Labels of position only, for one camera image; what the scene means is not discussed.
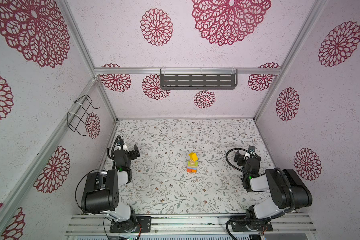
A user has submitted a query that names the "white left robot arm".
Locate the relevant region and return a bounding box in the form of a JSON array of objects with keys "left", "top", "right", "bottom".
[{"left": 80, "top": 145, "right": 140, "bottom": 228}]

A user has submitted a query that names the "black wire wall basket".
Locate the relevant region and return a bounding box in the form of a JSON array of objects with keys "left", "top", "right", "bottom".
[{"left": 66, "top": 95, "right": 100, "bottom": 137}]

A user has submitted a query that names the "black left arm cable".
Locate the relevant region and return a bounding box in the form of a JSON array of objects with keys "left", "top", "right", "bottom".
[{"left": 74, "top": 135, "right": 124, "bottom": 240}]

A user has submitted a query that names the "grey slotted wall shelf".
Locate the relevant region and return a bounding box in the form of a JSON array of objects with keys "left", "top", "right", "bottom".
[{"left": 159, "top": 69, "right": 238, "bottom": 90}]

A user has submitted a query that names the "lime green block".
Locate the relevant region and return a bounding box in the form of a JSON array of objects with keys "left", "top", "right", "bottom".
[{"left": 187, "top": 161, "right": 198, "bottom": 169}]

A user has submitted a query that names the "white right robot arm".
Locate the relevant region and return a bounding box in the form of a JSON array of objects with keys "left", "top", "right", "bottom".
[{"left": 226, "top": 146, "right": 313, "bottom": 222}]

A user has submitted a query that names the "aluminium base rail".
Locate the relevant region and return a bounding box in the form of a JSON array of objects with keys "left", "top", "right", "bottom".
[{"left": 65, "top": 213, "right": 317, "bottom": 239}]

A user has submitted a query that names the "yellow triangular roof block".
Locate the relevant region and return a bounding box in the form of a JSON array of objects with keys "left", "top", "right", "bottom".
[{"left": 189, "top": 153, "right": 198, "bottom": 162}]

